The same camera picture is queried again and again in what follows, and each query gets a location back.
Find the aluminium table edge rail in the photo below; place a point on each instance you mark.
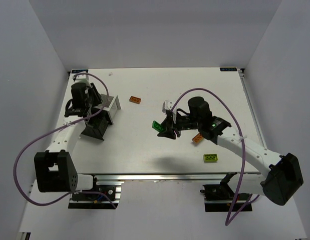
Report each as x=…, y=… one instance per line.
x=149, y=178

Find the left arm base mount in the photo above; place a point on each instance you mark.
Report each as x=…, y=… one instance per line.
x=104, y=195

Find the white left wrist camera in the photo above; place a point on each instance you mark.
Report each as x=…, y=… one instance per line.
x=81, y=78

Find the brown lego brick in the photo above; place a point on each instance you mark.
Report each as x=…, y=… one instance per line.
x=135, y=100

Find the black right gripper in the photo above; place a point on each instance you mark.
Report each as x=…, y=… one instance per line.
x=173, y=124

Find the lime long lego brick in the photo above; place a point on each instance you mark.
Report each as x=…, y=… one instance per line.
x=210, y=158

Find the black slotted container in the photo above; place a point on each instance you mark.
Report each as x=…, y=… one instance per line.
x=97, y=125

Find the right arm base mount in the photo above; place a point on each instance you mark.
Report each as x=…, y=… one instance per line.
x=218, y=197

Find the orange lego brick with lime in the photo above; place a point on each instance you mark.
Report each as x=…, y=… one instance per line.
x=197, y=139

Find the blue corner sticker left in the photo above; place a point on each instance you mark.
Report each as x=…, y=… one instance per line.
x=78, y=71

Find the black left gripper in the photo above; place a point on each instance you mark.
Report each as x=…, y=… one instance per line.
x=95, y=122

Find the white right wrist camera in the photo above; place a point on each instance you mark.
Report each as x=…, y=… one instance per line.
x=169, y=107

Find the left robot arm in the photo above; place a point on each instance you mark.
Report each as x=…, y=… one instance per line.
x=55, y=170

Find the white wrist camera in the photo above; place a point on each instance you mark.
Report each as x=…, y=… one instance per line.
x=169, y=107
x=81, y=78

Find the right side table rail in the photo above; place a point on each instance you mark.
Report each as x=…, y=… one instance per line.
x=251, y=107

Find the green lime long lego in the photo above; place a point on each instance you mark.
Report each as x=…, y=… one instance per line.
x=157, y=126

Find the white slotted container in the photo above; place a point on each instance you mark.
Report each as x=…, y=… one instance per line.
x=112, y=105

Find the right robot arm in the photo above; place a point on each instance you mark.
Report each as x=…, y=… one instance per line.
x=280, y=175

